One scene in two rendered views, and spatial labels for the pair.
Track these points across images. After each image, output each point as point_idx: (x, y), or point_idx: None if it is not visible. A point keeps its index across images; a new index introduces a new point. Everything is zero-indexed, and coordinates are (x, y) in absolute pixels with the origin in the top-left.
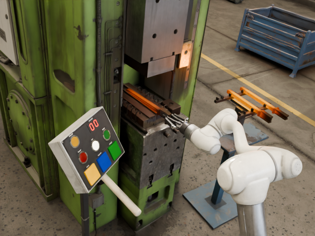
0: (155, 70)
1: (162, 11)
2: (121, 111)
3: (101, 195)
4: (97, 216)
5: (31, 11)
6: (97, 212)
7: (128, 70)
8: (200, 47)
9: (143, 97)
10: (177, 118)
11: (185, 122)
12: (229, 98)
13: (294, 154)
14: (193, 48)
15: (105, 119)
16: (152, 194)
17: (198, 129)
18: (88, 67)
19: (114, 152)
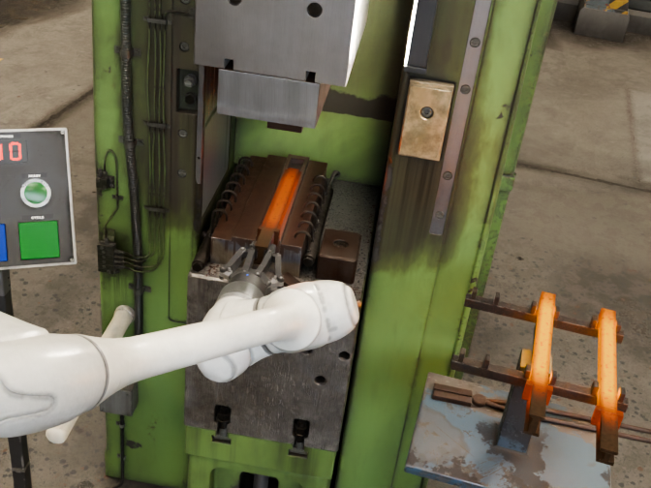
0: (246, 104)
1: None
2: (223, 206)
3: (124, 388)
4: (132, 445)
5: None
6: (132, 435)
7: (346, 135)
8: (505, 122)
9: (288, 195)
10: (265, 262)
11: (248, 273)
12: (527, 316)
13: (18, 366)
14: (474, 116)
15: (55, 160)
16: (275, 487)
17: (238, 297)
18: (102, 37)
19: (32, 243)
